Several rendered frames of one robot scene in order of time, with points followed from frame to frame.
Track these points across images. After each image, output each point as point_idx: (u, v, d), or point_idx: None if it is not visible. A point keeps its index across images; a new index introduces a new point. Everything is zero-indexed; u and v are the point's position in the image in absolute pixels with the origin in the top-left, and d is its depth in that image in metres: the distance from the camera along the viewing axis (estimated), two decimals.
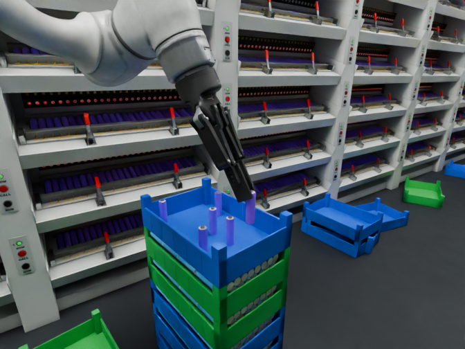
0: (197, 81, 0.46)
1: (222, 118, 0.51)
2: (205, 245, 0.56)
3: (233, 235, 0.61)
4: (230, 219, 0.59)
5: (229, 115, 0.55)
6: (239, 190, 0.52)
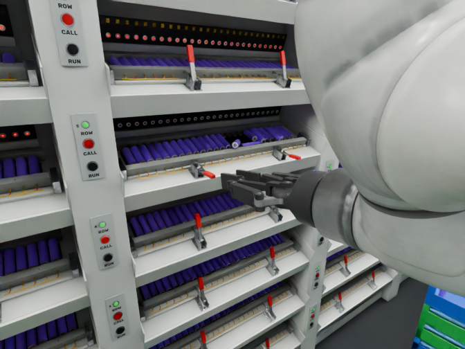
0: (303, 218, 0.36)
1: None
2: None
3: (237, 140, 0.79)
4: (238, 144, 0.76)
5: None
6: (226, 180, 0.53)
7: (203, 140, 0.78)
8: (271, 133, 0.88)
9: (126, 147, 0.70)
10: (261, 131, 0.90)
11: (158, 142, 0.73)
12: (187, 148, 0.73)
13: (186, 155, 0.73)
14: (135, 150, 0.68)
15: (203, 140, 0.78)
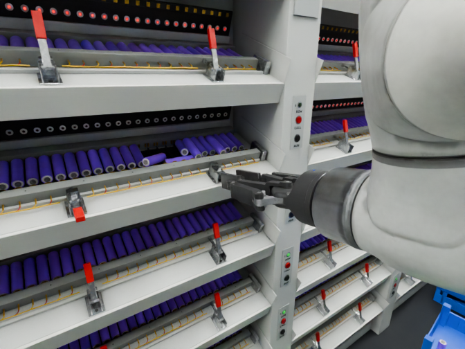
0: (303, 217, 0.36)
1: None
2: None
3: (159, 156, 0.58)
4: (149, 163, 0.55)
5: None
6: (226, 180, 0.53)
7: (105, 154, 0.56)
8: (212, 144, 0.66)
9: None
10: (199, 141, 0.67)
11: (30, 157, 0.51)
12: (71, 166, 0.51)
13: (69, 176, 0.51)
14: None
15: (104, 154, 0.56)
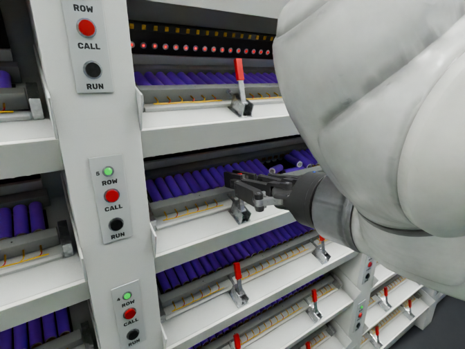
0: (302, 219, 0.36)
1: None
2: None
3: (279, 166, 0.67)
4: (275, 172, 0.64)
5: None
6: (230, 179, 0.53)
7: (240, 168, 0.65)
8: (313, 155, 0.75)
9: None
10: (303, 155, 0.76)
11: (187, 172, 0.60)
12: (222, 179, 0.60)
13: None
14: (160, 183, 0.55)
15: (239, 167, 0.65)
